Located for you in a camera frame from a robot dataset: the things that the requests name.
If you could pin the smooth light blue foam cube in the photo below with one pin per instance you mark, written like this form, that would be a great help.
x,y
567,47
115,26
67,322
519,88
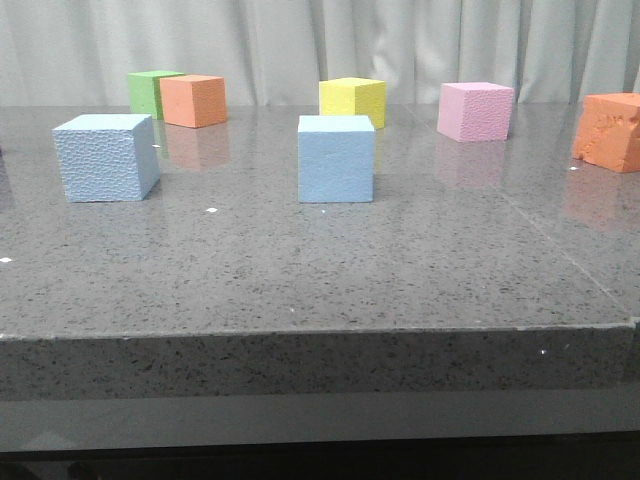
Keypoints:
x,y
335,159

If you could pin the textured light blue foam cube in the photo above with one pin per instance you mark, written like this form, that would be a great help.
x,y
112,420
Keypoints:
x,y
107,157

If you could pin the yellow foam cube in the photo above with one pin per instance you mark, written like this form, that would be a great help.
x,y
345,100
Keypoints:
x,y
354,96

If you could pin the light pink foam cube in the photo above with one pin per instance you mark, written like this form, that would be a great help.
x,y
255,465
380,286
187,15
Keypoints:
x,y
475,111

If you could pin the green foam cube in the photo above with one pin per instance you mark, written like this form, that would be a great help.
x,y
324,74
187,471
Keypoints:
x,y
144,91

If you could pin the damaged orange foam cube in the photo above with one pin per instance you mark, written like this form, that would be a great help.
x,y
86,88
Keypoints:
x,y
608,131

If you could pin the grey curtain backdrop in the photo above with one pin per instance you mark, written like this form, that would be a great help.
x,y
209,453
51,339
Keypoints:
x,y
79,53

